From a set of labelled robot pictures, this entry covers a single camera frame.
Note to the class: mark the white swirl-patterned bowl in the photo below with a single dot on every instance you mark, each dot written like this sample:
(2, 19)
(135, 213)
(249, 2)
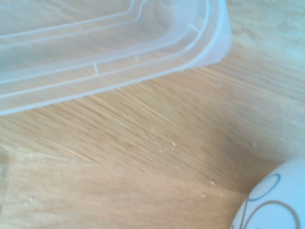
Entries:
(281, 202)

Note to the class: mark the clear plastic container lid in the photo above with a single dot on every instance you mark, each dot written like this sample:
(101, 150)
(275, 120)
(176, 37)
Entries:
(95, 43)

